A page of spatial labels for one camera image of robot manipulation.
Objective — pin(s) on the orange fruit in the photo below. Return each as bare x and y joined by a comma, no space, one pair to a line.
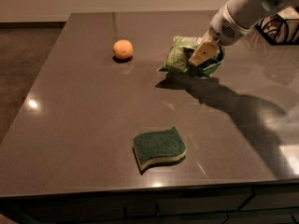
123,49

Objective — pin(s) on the black wire basket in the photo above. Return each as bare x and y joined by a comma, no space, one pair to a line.
281,28

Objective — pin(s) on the green and yellow sponge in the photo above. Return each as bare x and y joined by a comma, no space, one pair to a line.
158,148

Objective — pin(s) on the green jalapeno chip bag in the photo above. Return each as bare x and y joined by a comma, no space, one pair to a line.
177,60

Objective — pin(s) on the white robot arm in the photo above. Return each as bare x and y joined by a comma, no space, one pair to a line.
255,10

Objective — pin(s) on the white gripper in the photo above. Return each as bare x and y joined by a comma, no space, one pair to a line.
224,31

